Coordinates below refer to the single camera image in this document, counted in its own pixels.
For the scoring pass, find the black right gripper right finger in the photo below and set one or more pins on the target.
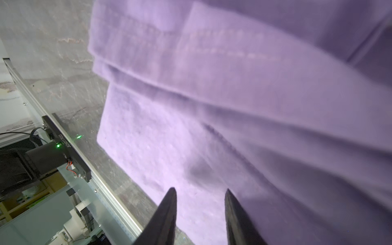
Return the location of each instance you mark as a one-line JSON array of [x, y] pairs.
[[240, 229]]

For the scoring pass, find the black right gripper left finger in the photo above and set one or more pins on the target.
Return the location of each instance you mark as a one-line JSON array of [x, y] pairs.
[[162, 226]]

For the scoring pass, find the purple t-shirt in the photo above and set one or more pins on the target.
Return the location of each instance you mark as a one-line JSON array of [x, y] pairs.
[[287, 104]]

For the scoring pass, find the aluminium front rail frame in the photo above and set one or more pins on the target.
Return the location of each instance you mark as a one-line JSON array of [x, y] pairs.
[[92, 197]]

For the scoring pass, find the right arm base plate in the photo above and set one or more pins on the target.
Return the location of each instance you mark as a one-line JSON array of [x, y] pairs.
[[74, 161]]

